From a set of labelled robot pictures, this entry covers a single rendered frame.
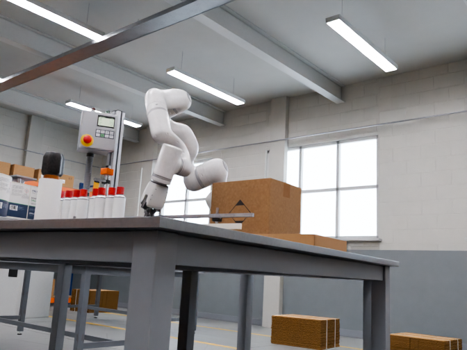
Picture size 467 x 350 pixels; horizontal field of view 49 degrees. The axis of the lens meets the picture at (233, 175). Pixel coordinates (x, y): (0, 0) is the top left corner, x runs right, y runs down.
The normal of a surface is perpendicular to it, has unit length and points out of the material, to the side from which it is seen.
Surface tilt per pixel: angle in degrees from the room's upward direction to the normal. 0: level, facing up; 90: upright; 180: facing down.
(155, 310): 90
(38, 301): 90
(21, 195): 90
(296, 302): 90
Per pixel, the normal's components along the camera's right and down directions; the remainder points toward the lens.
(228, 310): -0.64, -0.18
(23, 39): 0.77, -0.08
